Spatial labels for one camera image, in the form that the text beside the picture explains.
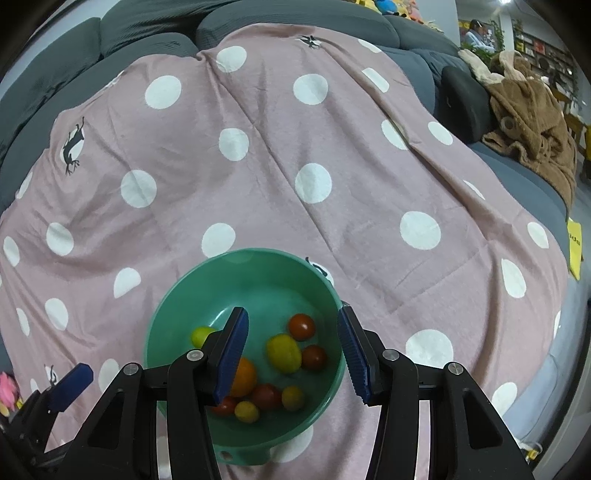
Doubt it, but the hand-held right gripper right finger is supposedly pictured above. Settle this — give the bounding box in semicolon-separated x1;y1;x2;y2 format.
337;305;536;480

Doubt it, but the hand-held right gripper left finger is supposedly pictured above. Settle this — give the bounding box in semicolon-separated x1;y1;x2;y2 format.
55;306;251;480

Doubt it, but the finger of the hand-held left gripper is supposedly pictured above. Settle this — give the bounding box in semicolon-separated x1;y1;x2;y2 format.
45;362;95;415

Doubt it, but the large orange mandarin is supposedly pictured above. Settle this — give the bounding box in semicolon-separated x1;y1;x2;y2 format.
229;356;258;398

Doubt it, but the small green cherry tomato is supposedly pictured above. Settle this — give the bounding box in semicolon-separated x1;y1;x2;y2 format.
191;326;218;349

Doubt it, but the red cherry tomato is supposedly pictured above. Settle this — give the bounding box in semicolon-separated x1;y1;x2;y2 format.
210;397;238;418
301;344;328;371
288;313;316;341
252;384;282;411

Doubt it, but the large yellow-green tomato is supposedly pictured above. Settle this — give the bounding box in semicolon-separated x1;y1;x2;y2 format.
266;334;302;374

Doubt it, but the small yellow cherry tomato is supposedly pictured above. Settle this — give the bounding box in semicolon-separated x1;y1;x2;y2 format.
281;386;306;411
235;401;260;424

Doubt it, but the green plastic bowl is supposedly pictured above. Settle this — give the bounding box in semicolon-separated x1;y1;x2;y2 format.
143;248;347;467

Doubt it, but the pink plush toy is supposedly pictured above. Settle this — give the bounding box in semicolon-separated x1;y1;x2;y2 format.
0;371;21;416

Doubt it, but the pink polka-dot blanket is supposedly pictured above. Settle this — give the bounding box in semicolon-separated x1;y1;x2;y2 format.
0;22;571;480

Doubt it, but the yellow tag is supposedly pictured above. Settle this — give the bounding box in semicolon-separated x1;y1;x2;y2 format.
566;218;583;281

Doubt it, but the black cushion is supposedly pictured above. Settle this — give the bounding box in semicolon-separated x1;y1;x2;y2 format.
441;65;495;144

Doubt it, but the brown plush robe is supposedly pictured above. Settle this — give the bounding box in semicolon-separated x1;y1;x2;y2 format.
457;48;578;213

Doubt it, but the row of colourful plush toys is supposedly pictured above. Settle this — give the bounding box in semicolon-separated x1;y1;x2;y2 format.
355;0;444;33

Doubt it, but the dark wall shelf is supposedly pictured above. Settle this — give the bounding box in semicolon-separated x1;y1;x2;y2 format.
512;18;583;93

